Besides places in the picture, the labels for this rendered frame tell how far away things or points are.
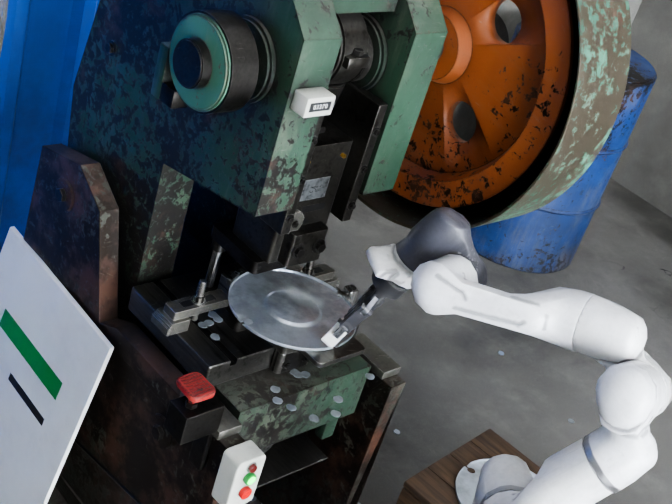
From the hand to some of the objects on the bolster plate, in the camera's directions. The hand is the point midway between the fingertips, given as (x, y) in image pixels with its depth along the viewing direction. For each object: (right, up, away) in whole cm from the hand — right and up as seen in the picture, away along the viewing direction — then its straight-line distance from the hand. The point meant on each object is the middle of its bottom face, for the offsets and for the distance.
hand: (336, 333), depth 227 cm
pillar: (-29, +10, +17) cm, 35 cm away
